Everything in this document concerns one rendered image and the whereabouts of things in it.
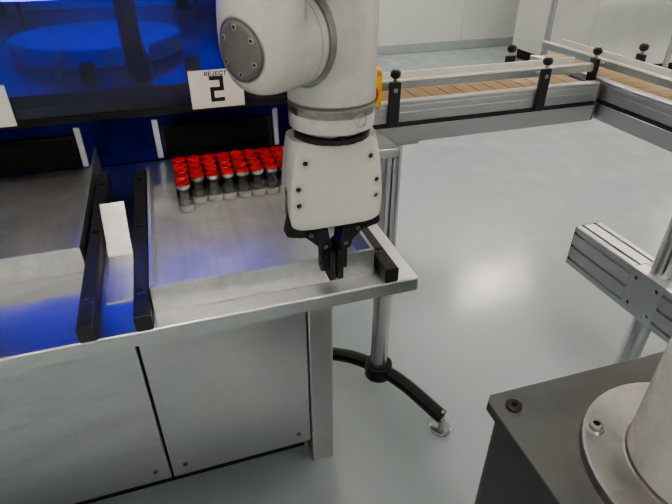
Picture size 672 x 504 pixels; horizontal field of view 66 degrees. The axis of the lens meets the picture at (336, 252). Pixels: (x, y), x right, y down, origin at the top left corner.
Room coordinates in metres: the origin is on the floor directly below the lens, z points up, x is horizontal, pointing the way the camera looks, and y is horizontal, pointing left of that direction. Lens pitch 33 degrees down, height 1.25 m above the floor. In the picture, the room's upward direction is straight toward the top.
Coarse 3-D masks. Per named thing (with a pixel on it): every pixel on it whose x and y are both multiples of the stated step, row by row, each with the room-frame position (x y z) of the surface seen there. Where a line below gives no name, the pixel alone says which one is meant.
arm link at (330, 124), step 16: (288, 112) 0.49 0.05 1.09; (304, 112) 0.46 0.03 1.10; (320, 112) 0.46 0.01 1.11; (336, 112) 0.45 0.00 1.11; (352, 112) 0.46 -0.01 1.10; (368, 112) 0.47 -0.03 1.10; (304, 128) 0.46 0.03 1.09; (320, 128) 0.46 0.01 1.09; (336, 128) 0.45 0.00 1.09; (352, 128) 0.46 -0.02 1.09; (368, 128) 0.47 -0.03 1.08
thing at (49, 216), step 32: (96, 160) 0.82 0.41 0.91; (0, 192) 0.75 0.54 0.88; (32, 192) 0.75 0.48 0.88; (64, 192) 0.75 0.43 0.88; (0, 224) 0.65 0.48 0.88; (32, 224) 0.65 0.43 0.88; (64, 224) 0.65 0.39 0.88; (0, 256) 0.56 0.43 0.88; (32, 256) 0.52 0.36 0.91; (64, 256) 0.53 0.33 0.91
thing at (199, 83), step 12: (192, 72) 0.83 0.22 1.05; (204, 72) 0.84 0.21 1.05; (216, 72) 0.84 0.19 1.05; (192, 84) 0.83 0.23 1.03; (204, 84) 0.84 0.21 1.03; (216, 84) 0.84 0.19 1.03; (228, 84) 0.85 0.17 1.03; (192, 96) 0.83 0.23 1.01; (204, 96) 0.84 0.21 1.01; (216, 96) 0.84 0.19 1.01; (228, 96) 0.85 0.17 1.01; (240, 96) 0.86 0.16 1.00; (204, 108) 0.84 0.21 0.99
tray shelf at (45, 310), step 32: (128, 192) 0.75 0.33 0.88; (128, 224) 0.65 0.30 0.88; (0, 288) 0.50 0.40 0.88; (32, 288) 0.50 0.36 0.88; (64, 288) 0.50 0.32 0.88; (320, 288) 0.50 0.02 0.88; (352, 288) 0.50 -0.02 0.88; (384, 288) 0.51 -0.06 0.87; (416, 288) 0.52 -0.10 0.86; (0, 320) 0.44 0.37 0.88; (32, 320) 0.44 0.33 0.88; (64, 320) 0.44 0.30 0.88; (128, 320) 0.44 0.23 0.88; (160, 320) 0.44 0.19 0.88; (192, 320) 0.44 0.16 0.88; (224, 320) 0.45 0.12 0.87; (256, 320) 0.46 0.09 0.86; (0, 352) 0.39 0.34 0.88; (32, 352) 0.39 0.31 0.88; (64, 352) 0.40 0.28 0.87; (96, 352) 0.41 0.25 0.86
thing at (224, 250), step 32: (160, 192) 0.75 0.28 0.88; (160, 224) 0.65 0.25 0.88; (192, 224) 0.65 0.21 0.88; (224, 224) 0.65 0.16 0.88; (256, 224) 0.65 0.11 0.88; (160, 256) 0.56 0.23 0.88; (192, 256) 0.56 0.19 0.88; (224, 256) 0.56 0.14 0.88; (256, 256) 0.56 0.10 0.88; (288, 256) 0.56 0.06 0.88; (352, 256) 0.52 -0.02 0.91; (160, 288) 0.45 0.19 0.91; (192, 288) 0.46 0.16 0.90; (224, 288) 0.47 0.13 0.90; (256, 288) 0.48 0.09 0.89; (288, 288) 0.50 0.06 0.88
